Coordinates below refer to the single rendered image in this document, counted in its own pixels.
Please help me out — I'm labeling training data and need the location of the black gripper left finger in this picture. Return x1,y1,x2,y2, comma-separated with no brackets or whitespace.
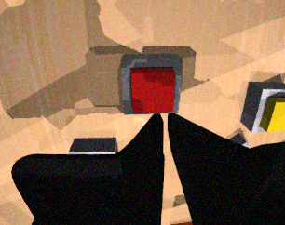
11,113,166,225

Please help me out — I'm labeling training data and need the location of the purple button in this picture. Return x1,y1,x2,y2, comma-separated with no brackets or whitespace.
68,138,117,154

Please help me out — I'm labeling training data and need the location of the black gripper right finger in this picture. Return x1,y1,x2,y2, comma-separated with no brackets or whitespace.
168,113,285,225

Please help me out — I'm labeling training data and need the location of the red button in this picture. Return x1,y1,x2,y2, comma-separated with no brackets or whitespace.
120,54,183,115

